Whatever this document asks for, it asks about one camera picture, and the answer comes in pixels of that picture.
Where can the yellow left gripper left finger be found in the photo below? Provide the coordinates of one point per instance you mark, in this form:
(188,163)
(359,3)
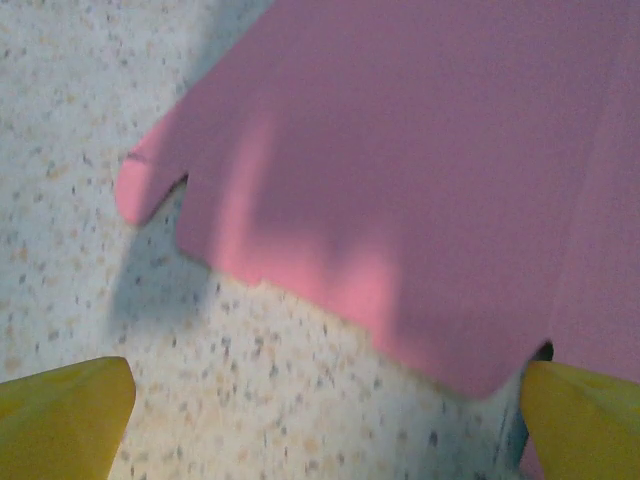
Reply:
(55,425)

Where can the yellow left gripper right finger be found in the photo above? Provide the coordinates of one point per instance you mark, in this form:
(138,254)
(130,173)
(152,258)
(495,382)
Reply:
(585,430)

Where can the pink paper box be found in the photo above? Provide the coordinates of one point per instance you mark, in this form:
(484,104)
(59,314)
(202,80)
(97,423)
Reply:
(400,175)

